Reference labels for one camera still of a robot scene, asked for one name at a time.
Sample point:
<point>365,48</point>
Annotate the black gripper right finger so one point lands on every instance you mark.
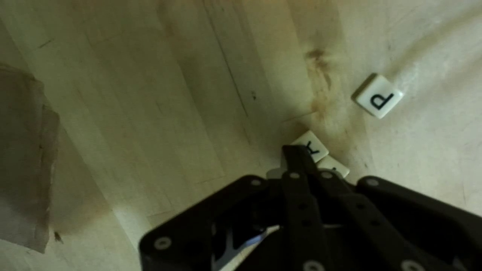
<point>381,235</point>

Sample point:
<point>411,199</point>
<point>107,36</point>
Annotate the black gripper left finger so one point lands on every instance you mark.
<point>301,226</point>

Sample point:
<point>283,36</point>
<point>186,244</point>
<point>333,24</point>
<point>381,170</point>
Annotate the cream tile letter R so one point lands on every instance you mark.
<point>315,144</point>

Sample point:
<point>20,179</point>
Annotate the cream tile letter P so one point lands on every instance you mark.
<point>378,96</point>

